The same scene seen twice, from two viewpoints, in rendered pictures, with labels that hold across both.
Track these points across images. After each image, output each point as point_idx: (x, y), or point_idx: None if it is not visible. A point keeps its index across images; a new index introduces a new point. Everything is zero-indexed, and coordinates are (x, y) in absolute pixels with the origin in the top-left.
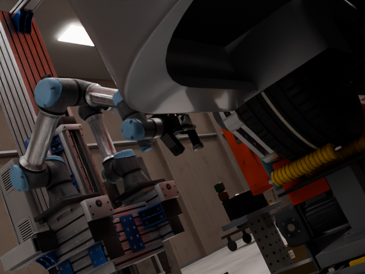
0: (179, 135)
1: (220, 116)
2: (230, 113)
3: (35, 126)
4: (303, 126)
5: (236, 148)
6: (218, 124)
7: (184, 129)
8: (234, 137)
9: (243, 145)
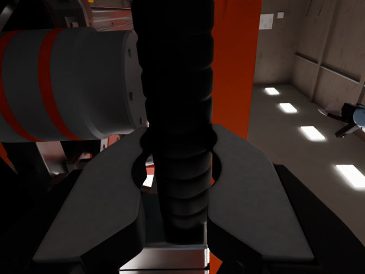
0: (239, 187)
1: (98, 94)
2: (44, 85)
3: None
4: None
5: (250, 12)
6: (121, 70)
7: (72, 256)
8: (241, 35)
9: (233, 10)
